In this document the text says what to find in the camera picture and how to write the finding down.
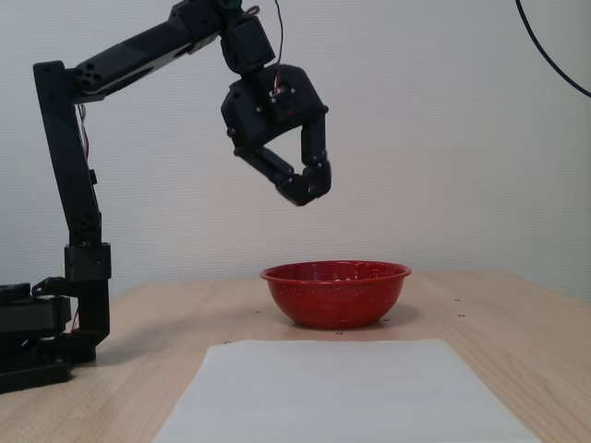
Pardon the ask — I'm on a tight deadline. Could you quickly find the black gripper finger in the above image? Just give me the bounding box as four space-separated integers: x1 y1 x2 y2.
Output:
235 144 320 208
298 114 333 198

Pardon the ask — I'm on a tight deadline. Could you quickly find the black wall cable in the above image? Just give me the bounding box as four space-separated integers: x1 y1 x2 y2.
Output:
513 0 591 100

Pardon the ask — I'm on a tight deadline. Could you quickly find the red speckled bowl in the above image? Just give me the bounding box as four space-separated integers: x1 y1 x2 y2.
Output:
259 260 413 330

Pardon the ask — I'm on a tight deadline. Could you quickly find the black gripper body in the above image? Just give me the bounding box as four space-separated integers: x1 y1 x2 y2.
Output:
219 63 331 159

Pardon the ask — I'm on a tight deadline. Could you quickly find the white paper sheet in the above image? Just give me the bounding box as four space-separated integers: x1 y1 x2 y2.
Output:
151 339 541 443

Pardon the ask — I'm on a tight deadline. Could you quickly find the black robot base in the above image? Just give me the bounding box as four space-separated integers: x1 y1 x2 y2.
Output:
0 276 99 395

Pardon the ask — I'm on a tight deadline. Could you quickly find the red shoulder servo wire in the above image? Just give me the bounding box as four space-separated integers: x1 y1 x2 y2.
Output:
77 102 92 161

